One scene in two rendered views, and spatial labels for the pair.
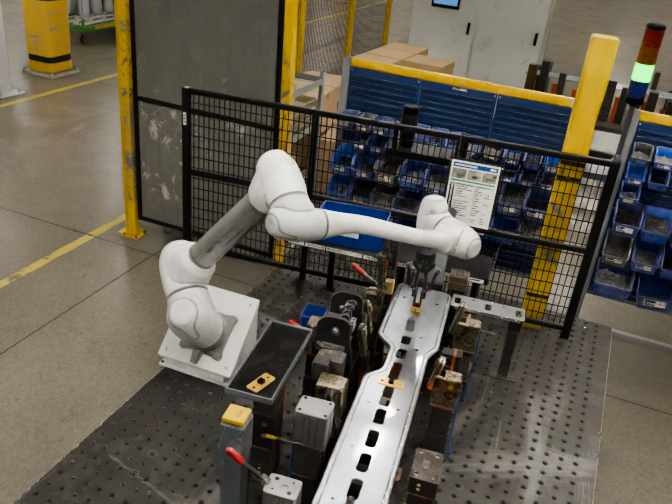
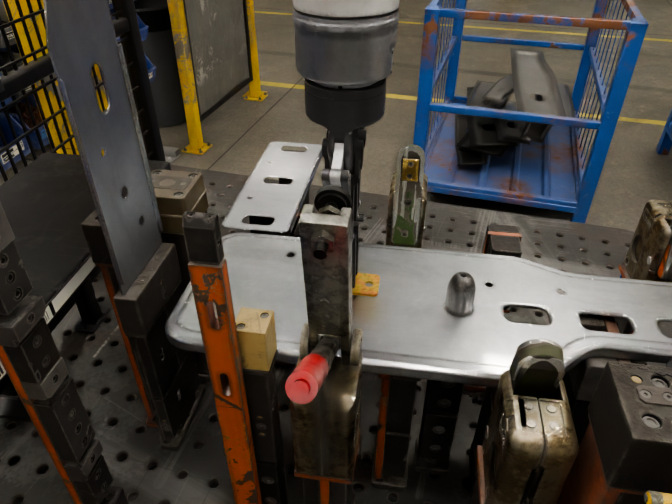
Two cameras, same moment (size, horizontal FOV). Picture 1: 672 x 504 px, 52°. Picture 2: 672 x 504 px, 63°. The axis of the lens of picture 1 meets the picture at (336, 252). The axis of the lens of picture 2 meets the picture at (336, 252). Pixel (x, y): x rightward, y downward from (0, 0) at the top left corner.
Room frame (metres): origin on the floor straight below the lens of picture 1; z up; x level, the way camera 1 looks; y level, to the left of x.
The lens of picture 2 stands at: (2.31, 0.17, 1.42)
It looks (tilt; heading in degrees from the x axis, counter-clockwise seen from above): 36 degrees down; 266
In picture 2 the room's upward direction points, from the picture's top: straight up
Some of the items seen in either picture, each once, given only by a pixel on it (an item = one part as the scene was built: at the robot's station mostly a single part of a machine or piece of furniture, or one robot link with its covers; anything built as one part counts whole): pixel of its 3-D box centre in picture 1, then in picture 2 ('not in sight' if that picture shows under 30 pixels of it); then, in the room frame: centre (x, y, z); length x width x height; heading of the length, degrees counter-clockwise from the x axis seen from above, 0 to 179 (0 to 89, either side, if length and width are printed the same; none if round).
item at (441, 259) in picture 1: (435, 244); (113, 144); (2.51, -0.40, 1.17); 0.12 x 0.01 x 0.34; 77
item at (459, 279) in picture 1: (452, 310); (187, 283); (2.49, -0.52, 0.88); 0.08 x 0.08 x 0.36; 77
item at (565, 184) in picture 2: not in sight; (514, 87); (1.21, -2.49, 0.47); 1.20 x 0.80 x 0.95; 69
